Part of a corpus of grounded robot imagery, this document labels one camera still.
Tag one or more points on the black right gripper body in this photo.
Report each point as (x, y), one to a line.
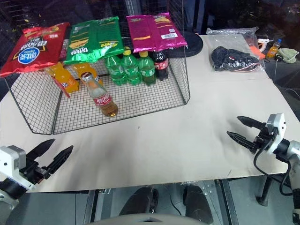
(263, 140)

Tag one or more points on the orange plastic tool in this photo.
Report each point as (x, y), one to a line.
(256, 51)

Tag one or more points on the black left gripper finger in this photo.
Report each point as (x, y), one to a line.
(41, 148)
(59, 159)

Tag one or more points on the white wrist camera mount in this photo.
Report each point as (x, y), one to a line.
(9, 159)
(279, 122)

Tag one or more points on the magenta chip bag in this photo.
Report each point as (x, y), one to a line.
(154, 32)

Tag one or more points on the black cola plastic bottle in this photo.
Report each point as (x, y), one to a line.
(161, 66)

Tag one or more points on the black cloth bundle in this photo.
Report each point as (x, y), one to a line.
(229, 58)

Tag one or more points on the glass cola bottle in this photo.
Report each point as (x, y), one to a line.
(103, 100)

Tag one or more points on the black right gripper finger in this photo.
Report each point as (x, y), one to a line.
(241, 139)
(252, 122)

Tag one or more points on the green cloth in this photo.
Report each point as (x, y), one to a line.
(288, 55)

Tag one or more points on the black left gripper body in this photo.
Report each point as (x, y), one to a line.
(35, 171)

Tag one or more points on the clear plastic bag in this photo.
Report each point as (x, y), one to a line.
(229, 37)

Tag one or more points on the black table leg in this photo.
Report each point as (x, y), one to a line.
(263, 192)

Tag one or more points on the orange soda plastic bottle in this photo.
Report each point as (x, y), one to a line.
(61, 76)
(84, 68)

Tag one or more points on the red chip bag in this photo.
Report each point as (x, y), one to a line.
(32, 51)

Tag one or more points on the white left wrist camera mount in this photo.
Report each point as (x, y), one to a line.
(9, 159)

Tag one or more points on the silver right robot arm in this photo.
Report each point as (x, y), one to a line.
(294, 151)

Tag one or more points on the white glue gun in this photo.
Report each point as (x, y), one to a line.
(264, 43)

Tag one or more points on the small orange soda bottle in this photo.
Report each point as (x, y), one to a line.
(273, 51)

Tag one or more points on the green soda plastic bottle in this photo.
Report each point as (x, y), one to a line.
(114, 70)
(131, 68)
(147, 70)

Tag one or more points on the black round disc base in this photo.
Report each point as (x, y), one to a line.
(193, 45)

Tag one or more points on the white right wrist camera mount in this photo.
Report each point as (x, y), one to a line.
(279, 122)

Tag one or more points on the green chip bag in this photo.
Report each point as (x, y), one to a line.
(93, 39)

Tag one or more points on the dark rounded shape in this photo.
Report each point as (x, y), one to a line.
(140, 201)
(198, 204)

